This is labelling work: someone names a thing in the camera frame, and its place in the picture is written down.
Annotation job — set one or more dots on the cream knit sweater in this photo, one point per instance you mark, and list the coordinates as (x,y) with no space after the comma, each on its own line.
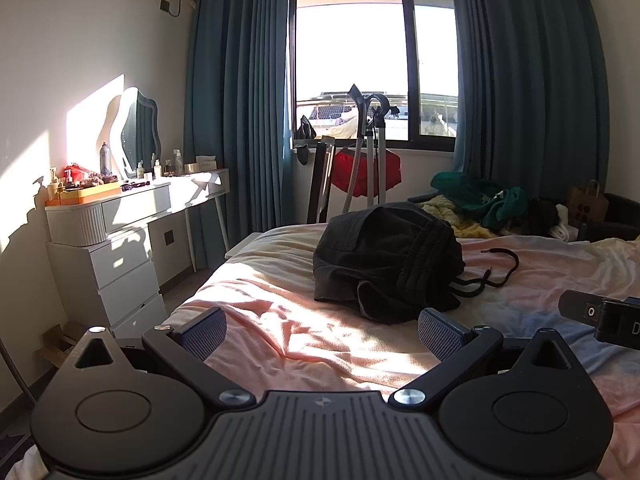
(440,210)

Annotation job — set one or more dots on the dark-framed window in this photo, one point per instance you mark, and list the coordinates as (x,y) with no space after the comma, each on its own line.
(350,60)

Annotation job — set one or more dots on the black armchair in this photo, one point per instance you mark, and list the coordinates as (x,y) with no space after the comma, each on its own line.
(620,215)

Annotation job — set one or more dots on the black pants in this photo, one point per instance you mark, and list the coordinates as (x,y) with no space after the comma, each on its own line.
(390,250)

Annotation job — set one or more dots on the white drawer unit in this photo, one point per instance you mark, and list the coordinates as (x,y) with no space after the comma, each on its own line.
(125,270)

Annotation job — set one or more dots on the orange tray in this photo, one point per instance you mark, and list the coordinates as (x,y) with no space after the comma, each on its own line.
(90,193)

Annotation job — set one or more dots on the black cloth pile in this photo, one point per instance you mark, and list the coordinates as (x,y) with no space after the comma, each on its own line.
(542,215)

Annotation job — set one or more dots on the black item on windowsill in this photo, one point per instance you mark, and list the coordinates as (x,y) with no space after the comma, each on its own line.
(306,129)

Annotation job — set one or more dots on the red cloth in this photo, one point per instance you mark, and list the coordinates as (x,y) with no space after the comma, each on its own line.
(390,170)

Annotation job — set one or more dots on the dark wall socket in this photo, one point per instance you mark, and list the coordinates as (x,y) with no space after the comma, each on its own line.
(168,237)

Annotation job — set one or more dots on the white vanity desk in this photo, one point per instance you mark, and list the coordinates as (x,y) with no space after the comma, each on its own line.
(130,205)

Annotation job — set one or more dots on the beige tissue box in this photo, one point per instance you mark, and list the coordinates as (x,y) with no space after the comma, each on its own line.
(200,166)

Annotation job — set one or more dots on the brown paper bag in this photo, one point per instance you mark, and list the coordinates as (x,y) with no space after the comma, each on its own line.
(587,207)

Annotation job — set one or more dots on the tall clear bottle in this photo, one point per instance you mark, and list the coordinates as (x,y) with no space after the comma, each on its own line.
(176,162)

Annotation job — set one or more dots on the garment steamer stand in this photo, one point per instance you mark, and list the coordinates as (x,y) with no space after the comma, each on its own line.
(381,135)

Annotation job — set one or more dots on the dark wooden chair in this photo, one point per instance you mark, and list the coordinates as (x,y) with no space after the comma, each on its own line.
(317,185)

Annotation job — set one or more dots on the bed with pink sheet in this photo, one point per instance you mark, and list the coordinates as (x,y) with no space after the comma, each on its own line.
(300,320)

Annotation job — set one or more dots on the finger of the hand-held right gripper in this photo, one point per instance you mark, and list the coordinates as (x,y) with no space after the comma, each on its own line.
(580,306)

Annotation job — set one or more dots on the green sweatshirt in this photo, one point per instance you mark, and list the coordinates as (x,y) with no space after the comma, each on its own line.
(510,205)

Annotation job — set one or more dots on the grey metal tube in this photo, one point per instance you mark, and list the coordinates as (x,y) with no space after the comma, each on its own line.
(17,370)

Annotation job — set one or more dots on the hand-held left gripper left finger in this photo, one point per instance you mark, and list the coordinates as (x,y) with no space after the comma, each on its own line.
(207,332)

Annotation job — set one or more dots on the cream pump bottle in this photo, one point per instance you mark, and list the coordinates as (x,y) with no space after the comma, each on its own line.
(52,185)

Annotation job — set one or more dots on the small black bag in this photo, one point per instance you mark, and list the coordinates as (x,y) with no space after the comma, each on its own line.
(302,154)

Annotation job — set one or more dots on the blue curtain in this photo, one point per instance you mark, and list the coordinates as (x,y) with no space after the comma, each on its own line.
(235,110)
(525,85)

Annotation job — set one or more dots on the wavy-framed mirror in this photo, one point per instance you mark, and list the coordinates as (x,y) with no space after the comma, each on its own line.
(140,130)

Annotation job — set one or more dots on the cardboard piece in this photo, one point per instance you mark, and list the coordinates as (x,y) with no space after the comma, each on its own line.
(57,342)

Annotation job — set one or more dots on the yellow cloth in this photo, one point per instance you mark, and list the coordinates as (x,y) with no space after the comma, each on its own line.
(475,231)

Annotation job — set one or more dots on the white cloth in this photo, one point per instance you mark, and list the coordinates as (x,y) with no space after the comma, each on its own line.
(562,230)

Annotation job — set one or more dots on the red packet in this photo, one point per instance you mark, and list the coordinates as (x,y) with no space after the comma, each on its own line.
(75,171)

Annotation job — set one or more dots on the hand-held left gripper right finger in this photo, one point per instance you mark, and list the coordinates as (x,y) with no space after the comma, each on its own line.
(440,332)

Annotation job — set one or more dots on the small white bottle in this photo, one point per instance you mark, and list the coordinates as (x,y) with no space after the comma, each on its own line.
(157,169)
(140,170)

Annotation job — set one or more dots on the silver spray can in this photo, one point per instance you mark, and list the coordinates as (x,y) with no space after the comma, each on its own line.
(105,160)

